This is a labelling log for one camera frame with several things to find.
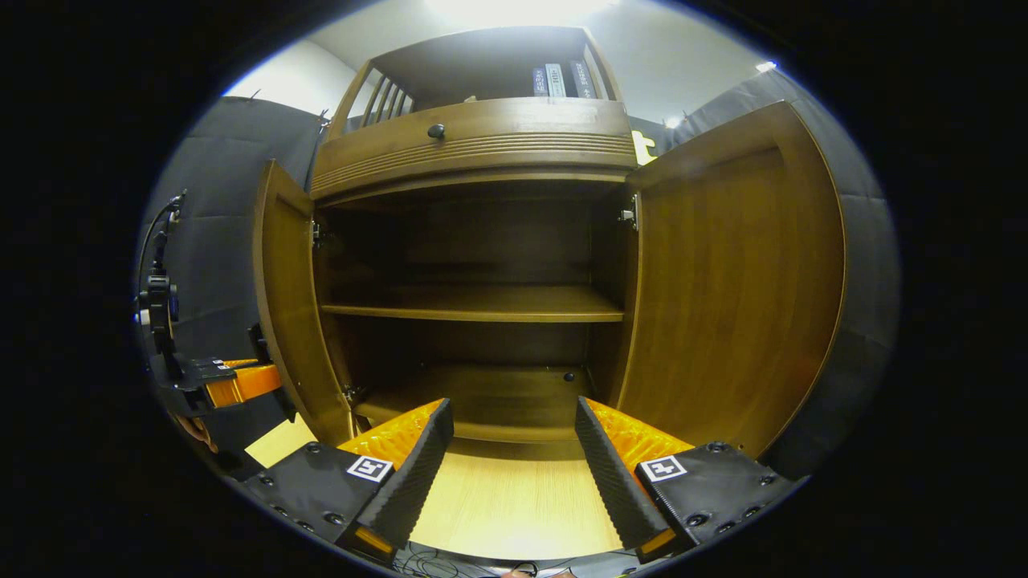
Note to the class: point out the black round drawer knob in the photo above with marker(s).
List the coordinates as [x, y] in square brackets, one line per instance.
[436, 131]

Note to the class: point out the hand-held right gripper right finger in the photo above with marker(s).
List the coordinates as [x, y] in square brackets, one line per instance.
[614, 482]

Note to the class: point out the wooden cabinet shelf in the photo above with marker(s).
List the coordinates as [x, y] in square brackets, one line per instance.
[482, 303]

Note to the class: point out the grey spine book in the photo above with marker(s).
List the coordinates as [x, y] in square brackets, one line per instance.
[556, 80]

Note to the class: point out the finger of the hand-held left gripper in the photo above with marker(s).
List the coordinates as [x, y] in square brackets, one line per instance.
[249, 383]

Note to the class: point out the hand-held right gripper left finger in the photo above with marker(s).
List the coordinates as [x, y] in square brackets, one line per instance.
[418, 482]

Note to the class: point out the metal door hinge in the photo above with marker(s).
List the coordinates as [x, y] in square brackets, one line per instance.
[629, 215]
[316, 235]

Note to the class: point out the black book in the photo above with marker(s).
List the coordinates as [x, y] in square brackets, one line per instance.
[582, 79]

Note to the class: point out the small ceiling light panel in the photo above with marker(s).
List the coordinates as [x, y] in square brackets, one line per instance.
[765, 66]

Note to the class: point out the large ceiling light panel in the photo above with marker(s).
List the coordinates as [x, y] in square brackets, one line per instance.
[514, 10]

